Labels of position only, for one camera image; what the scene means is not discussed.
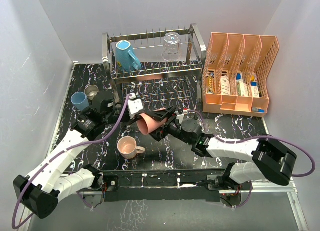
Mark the blue white box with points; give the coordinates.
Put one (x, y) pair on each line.
(243, 89)

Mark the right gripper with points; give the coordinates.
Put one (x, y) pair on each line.
(161, 133)

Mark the cream and brown steel cup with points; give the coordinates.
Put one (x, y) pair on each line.
(91, 91)

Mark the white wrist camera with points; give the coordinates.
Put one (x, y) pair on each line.
(135, 105)
(181, 113)

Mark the peach handled mug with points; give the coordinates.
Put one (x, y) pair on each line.
(127, 147)

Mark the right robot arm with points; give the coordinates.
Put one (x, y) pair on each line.
(262, 157)

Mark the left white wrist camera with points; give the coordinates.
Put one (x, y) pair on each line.
(135, 105)

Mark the steel two-tier dish rack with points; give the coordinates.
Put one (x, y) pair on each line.
(160, 83)

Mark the light blue tumbler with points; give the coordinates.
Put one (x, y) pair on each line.
(80, 101)

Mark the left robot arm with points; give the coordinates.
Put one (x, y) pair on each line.
(42, 189)

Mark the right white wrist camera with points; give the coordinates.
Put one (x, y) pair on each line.
(181, 113)

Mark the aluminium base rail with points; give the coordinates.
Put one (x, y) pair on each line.
(266, 208)

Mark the dusty pink tumbler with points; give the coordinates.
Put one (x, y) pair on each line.
(147, 124)

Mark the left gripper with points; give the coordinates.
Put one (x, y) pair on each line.
(128, 119)

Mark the orange plastic file organizer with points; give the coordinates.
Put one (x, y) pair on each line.
(235, 73)

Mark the white medicine box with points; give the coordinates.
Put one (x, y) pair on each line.
(225, 85)

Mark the clear glass cup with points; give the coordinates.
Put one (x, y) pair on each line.
(172, 47)

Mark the small blue cap item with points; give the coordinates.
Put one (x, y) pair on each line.
(257, 110)

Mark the yellow striped box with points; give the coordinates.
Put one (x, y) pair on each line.
(210, 82)

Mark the blue handled mug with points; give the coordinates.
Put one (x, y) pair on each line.
(126, 60)

